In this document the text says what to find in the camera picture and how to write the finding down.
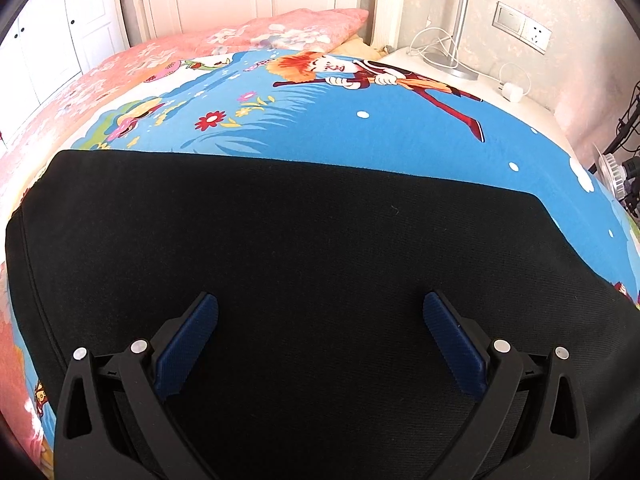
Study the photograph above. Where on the pink floral bedsheet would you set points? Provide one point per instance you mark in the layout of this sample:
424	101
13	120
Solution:
24	405

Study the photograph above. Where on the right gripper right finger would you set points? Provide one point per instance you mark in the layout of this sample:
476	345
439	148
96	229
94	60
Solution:
529	420

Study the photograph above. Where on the white wardrobe door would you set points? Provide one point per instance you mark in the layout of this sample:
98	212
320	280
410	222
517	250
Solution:
50	43

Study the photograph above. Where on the blue cartoon blanket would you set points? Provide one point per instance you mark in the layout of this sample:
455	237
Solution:
298	107

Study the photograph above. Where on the silver desk fan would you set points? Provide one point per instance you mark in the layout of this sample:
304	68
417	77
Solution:
617	166

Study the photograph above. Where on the white nightstand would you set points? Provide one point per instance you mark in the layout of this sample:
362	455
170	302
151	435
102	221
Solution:
486	89

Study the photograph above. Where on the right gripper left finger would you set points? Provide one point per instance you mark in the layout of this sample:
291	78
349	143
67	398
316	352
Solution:
112	422

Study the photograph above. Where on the pink floral pillow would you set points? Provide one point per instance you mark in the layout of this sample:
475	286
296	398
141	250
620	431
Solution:
298	30

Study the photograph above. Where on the wall socket panel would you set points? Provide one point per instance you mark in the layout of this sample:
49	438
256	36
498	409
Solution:
521	27

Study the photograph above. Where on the black pants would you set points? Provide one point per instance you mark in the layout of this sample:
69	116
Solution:
320	366

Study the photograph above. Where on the yellow cushion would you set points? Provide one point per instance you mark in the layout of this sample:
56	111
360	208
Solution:
356	47

